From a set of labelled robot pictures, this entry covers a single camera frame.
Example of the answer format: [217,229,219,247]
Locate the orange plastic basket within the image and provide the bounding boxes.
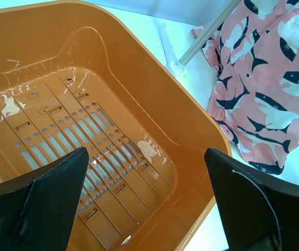
[0,1,230,250]

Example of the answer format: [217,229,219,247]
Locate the pink shark print shorts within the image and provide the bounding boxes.
[202,1,299,175]

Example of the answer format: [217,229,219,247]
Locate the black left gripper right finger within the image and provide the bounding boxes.
[204,148,299,250]

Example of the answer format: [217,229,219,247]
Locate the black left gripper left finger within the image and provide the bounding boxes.
[0,147,89,250]

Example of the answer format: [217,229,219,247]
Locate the metal clothes rack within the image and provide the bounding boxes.
[159,0,240,76]

